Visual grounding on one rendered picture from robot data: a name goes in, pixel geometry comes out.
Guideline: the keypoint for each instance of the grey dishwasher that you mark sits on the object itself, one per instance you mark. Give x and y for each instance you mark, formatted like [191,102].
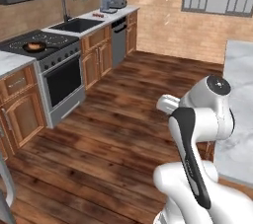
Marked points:
[118,45]

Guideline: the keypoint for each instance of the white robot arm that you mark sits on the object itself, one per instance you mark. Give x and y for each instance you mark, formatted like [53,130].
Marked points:
[210,116]

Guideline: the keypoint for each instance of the orange food in pan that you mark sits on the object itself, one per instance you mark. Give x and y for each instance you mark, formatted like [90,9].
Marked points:
[34,46]

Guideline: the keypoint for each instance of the dark tap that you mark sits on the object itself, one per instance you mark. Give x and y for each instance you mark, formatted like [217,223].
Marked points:
[65,7]

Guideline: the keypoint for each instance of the grey stove with oven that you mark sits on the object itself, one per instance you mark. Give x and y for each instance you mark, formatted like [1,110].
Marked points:
[62,83]

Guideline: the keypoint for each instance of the narrow wooden cupboard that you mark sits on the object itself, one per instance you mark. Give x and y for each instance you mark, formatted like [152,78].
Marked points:
[131,35]

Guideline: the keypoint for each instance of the grey coffee machine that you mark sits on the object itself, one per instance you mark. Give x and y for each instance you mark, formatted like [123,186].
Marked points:
[105,1]

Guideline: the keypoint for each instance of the black sink basin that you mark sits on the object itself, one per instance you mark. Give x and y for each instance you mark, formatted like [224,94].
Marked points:
[77,25]

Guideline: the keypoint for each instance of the wooden drawer front under sink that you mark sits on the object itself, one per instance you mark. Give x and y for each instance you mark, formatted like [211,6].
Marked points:
[95,38]

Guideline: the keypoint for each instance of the red skewer food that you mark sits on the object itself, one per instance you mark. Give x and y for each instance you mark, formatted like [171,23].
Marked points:
[98,14]

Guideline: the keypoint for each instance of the wooden counter cabinet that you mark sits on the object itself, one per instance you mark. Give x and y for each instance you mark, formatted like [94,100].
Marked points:
[207,150]

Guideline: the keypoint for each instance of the grey toaster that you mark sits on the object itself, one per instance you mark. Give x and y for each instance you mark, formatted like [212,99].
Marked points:
[120,2]

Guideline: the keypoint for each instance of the wooden cupboard door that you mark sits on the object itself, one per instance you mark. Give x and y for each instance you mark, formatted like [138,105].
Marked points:
[25,116]
[90,69]
[4,142]
[105,57]

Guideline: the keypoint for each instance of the black frying pan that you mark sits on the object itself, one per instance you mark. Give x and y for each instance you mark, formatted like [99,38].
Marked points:
[31,49]

